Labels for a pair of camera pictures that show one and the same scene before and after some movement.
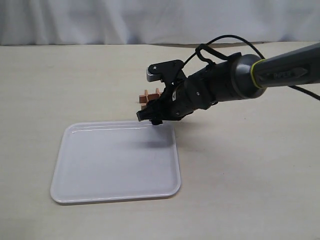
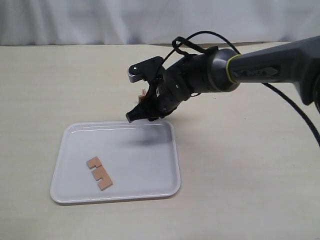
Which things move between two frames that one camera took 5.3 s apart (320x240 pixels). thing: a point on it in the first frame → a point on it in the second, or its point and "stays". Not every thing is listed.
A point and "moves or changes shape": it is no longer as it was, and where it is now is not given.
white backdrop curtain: (67, 22) stays
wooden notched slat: (143, 99) moves or changes shape
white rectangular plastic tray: (104, 161) stays
